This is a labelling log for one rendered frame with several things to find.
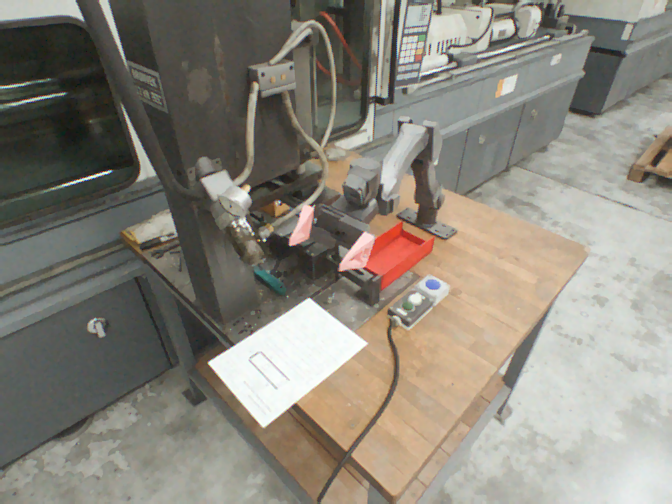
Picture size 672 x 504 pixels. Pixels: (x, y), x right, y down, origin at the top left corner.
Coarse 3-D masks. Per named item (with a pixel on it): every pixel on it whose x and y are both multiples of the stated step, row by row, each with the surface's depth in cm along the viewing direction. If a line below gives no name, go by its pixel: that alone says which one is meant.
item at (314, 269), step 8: (272, 240) 119; (280, 240) 116; (272, 248) 122; (280, 248) 118; (288, 248) 120; (336, 248) 114; (280, 256) 120; (304, 256) 110; (320, 256) 110; (304, 264) 112; (312, 264) 109; (320, 264) 111; (304, 272) 114; (312, 272) 111; (320, 272) 113
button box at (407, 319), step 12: (408, 300) 102; (432, 300) 103; (396, 312) 99; (408, 312) 99; (420, 312) 100; (396, 324) 99; (408, 324) 98; (396, 348) 93; (396, 360) 91; (396, 372) 88; (396, 384) 86; (384, 408) 82; (372, 420) 80; (348, 456) 75; (336, 468) 74; (324, 492) 73
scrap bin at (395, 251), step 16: (400, 224) 125; (384, 240) 122; (400, 240) 127; (416, 240) 125; (432, 240) 119; (384, 256) 121; (400, 256) 121; (416, 256) 116; (384, 272) 107; (400, 272) 113; (384, 288) 110
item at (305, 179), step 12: (300, 168) 101; (312, 168) 105; (276, 180) 102; (288, 180) 102; (300, 180) 100; (312, 180) 103; (252, 192) 98; (264, 192) 98; (276, 192) 96; (288, 192) 99; (300, 192) 102; (312, 192) 103; (324, 192) 103; (336, 192) 103; (252, 204) 92; (264, 204) 95; (276, 204) 110; (288, 204) 104; (312, 204) 99
